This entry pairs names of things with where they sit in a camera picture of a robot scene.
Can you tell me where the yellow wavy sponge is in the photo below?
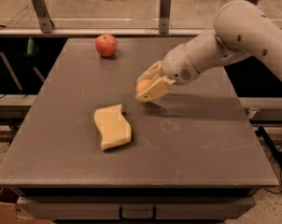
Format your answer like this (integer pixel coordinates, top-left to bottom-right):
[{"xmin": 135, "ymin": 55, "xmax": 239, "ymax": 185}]
[{"xmin": 93, "ymin": 105, "xmax": 132, "ymax": 151}]

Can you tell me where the orange fruit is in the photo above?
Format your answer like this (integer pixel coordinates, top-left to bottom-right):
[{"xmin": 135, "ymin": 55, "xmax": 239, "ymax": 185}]
[{"xmin": 135, "ymin": 79, "xmax": 150, "ymax": 93}]

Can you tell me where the cardboard box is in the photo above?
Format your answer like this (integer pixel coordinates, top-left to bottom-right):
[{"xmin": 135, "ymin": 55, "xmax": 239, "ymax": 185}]
[{"xmin": 0, "ymin": 188, "xmax": 51, "ymax": 224}]

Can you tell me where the middle metal bracket post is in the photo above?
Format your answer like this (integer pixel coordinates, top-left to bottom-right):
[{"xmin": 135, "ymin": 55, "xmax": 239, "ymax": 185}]
[{"xmin": 159, "ymin": 0, "xmax": 171, "ymax": 34}]

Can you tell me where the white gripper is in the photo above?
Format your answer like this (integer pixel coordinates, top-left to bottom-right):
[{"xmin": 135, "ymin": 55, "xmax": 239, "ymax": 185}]
[{"xmin": 135, "ymin": 44, "xmax": 200, "ymax": 103}]

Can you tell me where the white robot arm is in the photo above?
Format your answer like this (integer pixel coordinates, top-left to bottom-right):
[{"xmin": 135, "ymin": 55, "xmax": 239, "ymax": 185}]
[{"xmin": 135, "ymin": 0, "xmax": 282, "ymax": 103}]

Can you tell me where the grey drawer with handle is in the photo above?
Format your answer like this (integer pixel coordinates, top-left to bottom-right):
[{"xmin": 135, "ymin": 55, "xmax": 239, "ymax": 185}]
[{"xmin": 17, "ymin": 197, "xmax": 255, "ymax": 221}]

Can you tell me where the left metal bracket post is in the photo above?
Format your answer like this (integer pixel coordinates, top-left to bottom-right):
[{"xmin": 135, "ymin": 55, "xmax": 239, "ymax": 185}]
[{"xmin": 31, "ymin": 0, "xmax": 54, "ymax": 34}]

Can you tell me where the clear acrylic barrier panel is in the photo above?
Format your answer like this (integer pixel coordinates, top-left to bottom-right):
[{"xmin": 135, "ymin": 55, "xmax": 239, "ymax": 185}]
[{"xmin": 0, "ymin": 0, "xmax": 282, "ymax": 30}]

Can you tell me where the red apple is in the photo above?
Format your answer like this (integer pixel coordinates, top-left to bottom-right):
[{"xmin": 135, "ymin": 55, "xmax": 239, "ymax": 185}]
[{"xmin": 95, "ymin": 34, "xmax": 118, "ymax": 58}]

